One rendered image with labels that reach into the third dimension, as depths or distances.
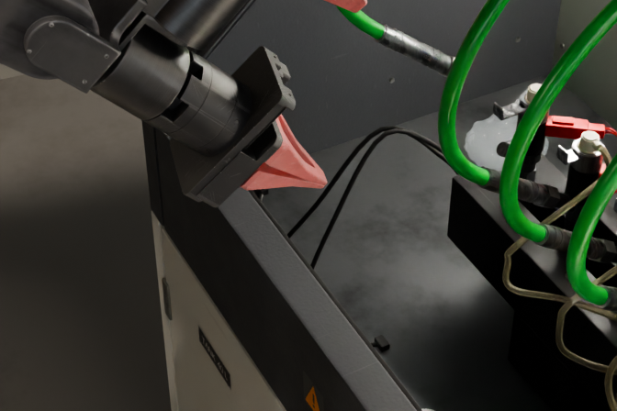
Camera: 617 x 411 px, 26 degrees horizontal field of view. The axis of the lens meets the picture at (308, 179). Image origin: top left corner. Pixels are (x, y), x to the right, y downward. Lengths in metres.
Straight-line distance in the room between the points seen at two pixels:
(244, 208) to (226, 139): 0.43
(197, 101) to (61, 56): 0.11
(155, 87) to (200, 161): 0.08
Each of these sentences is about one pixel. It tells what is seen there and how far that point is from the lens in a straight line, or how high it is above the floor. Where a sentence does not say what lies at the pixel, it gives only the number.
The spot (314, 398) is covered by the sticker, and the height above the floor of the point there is 0.87.
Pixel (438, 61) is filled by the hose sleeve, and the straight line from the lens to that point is 1.25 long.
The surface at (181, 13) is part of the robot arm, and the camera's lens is 0.84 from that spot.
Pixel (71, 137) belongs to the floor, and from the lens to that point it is 2.99.
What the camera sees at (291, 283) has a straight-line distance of 1.25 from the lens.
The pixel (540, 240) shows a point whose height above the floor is 1.10.
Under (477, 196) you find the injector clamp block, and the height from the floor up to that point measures 0.98.
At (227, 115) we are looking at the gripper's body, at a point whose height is 1.29.
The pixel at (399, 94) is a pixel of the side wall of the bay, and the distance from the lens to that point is 1.60.
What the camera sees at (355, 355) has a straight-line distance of 1.19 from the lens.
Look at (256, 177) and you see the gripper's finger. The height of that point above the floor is 1.24.
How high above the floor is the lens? 1.83
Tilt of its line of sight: 40 degrees down
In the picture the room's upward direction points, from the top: straight up
